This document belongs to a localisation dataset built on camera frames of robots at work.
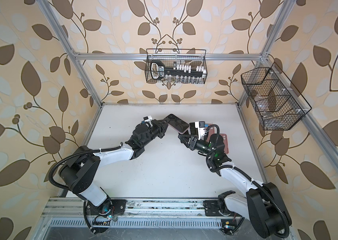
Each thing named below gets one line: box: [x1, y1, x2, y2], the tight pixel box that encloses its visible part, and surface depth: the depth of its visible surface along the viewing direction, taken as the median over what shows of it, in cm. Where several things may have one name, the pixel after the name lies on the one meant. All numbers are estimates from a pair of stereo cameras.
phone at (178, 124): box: [167, 113, 191, 134], surface depth 82 cm
